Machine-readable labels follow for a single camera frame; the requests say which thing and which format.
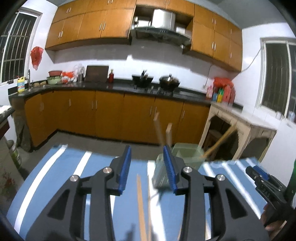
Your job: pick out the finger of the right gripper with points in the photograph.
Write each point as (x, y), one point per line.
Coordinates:
(261, 172)
(255, 176)

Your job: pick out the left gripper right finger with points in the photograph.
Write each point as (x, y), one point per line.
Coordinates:
(232, 218)

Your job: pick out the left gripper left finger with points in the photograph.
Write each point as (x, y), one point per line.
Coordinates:
(63, 217)

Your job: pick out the wooden chopstick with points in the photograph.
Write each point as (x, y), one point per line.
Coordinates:
(169, 134)
(158, 129)
(141, 218)
(224, 137)

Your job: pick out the black wok with utensils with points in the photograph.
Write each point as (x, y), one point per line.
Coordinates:
(143, 80)

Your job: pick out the person's right hand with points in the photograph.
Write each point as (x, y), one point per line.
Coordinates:
(277, 230)

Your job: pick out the beige carved side table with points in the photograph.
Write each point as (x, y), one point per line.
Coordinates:
(249, 127)

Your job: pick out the green perforated utensil holder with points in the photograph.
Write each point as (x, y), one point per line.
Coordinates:
(170, 163)

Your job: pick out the right window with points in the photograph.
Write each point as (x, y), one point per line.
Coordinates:
(278, 84)

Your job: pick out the window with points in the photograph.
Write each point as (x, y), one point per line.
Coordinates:
(278, 84)
(14, 44)

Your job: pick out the red bags and bottles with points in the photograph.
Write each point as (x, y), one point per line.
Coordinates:
(221, 91)

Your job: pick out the black lidded wok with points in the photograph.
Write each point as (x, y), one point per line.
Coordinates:
(169, 83)

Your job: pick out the lower wooden cabinets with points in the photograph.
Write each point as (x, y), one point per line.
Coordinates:
(114, 116)

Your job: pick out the wooden cabinets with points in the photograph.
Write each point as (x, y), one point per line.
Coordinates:
(114, 116)
(199, 31)

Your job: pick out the green enamel basin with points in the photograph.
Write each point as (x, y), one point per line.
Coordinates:
(54, 80)

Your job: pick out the yellow detergent bottle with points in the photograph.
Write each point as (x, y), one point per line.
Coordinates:
(21, 84)

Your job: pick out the red bowl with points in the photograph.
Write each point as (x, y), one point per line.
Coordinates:
(55, 73)

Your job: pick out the dark wooden cutting board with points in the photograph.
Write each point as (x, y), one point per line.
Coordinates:
(96, 73)

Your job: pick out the red bottle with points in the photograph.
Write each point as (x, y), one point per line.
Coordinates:
(111, 76)

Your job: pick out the glass jar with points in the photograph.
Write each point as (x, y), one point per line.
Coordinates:
(79, 72)

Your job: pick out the sink faucet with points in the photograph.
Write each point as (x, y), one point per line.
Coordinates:
(29, 82)

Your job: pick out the steel range hood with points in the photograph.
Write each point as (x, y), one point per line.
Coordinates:
(162, 26)

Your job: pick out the left window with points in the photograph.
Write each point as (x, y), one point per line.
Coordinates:
(14, 44)

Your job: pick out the upper wooden cabinets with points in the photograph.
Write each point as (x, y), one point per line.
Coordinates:
(199, 31)

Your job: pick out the red plastic bag on wall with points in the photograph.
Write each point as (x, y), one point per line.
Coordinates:
(36, 56)

